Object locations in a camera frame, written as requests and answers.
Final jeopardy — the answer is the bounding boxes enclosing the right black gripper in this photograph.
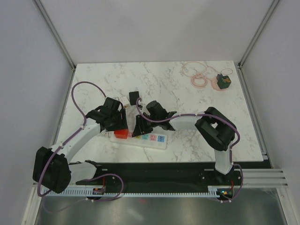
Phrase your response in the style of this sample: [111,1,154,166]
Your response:
[132,114,159,137]

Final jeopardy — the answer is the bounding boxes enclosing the red cube plug adapter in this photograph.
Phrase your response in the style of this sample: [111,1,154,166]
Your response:
[114,128,128,139]

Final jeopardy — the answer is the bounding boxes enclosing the white power strip coloured sockets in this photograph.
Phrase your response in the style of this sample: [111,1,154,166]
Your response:
[101,131,168,150]

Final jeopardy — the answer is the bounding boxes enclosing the white cube plug tiger print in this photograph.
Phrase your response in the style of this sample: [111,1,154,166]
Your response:
[114,96,130,108]

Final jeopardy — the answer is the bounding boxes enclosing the black cube plug adapter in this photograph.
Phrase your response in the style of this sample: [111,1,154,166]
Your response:
[129,91,140,106]

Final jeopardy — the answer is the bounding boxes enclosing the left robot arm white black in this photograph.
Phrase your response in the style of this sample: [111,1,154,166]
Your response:
[32,97,128,194]

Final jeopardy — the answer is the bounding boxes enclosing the green cube plug adapter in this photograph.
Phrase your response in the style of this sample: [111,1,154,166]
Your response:
[216,74,232,90]

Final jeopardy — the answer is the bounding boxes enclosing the pink round disc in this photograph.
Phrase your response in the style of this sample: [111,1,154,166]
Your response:
[210,77,225,91]

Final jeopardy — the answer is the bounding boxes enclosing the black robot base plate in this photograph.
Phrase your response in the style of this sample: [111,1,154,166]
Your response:
[76,162,242,191]

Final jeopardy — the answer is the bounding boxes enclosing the pink coiled cable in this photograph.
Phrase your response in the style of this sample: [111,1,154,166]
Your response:
[180,61,233,88]

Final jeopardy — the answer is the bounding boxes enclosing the grey slotted cable duct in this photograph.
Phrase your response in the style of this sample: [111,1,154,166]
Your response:
[41,186,233,198]

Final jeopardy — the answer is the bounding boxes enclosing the aluminium rail bar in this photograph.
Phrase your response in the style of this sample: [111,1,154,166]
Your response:
[32,167,289,187]

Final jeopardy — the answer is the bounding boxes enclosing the left aluminium frame post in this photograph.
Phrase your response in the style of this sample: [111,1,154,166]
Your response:
[32,0,76,71]

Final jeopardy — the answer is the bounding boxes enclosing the aluminium frame post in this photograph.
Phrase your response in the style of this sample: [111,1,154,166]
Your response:
[32,0,76,71]
[237,0,281,69]

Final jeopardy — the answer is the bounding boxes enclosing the right aluminium frame post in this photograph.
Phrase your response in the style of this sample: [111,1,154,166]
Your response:
[237,0,281,69]

